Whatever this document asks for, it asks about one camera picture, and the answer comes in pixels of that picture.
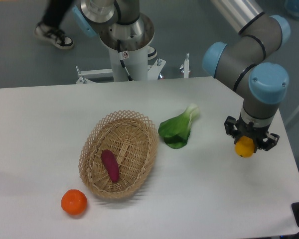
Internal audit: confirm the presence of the black white sneaker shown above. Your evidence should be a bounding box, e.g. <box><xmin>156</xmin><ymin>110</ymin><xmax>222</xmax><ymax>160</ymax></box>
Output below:
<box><xmin>34</xmin><ymin>22</ymin><xmax>74</xmax><ymax>50</ymax></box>

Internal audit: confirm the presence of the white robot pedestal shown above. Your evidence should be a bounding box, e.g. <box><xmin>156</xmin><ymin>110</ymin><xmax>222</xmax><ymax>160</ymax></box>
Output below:
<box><xmin>75</xmin><ymin>12</ymin><xmax>191</xmax><ymax>85</ymax></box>

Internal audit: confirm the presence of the blue object top right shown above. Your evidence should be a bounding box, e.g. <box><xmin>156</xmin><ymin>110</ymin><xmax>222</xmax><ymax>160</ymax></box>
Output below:
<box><xmin>284</xmin><ymin>0</ymin><xmax>299</xmax><ymax>21</ymax></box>

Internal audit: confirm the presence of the purple sweet potato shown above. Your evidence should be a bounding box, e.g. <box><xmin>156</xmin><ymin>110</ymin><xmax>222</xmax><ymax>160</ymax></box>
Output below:
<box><xmin>101</xmin><ymin>149</ymin><xmax>120</xmax><ymax>183</ymax></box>

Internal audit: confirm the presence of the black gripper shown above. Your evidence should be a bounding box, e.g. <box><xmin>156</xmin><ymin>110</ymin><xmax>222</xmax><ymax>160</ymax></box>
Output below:
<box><xmin>224</xmin><ymin>116</ymin><xmax>280</xmax><ymax>152</ymax></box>

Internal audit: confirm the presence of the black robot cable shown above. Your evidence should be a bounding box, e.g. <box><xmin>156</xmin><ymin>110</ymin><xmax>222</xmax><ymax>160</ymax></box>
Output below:
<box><xmin>116</xmin><ymin>39</ymin><xmax>134</xmax><ymax>82</ymax></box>

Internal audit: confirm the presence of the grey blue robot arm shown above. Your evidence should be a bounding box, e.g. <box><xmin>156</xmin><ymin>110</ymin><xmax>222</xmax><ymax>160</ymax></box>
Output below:
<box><xmin>72</xmin><ymin>0</ymin><xmax>291</xmax><ymax>157</ymax></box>

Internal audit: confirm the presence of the green bok choy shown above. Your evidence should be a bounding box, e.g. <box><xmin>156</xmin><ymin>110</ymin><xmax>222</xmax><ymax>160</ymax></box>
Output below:
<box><xmin>158</xmin><ymin>104</ymin><xmax>200</xmax><ymax>149</ymax></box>

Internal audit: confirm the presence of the black trouser leg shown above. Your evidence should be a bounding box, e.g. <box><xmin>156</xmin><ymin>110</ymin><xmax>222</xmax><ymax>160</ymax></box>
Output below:
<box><xmin>42</xmin><ymin>0</ymin><xmax>74</xmax><ymax>28</ymax></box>

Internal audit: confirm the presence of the woven wicker basket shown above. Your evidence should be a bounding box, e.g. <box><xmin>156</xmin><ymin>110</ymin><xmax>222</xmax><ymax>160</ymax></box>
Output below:
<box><xmin>78</xmin><ymin>110</ymin><xmax>159</xmax><ymax>200</ymax></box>

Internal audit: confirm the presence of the orange tangerine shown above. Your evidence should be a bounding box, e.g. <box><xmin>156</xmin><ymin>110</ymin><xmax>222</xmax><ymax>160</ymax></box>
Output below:
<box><xmin>61</xmin><ymin>189</ymin><xmax>87</xmax><ymax>216</ymax></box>

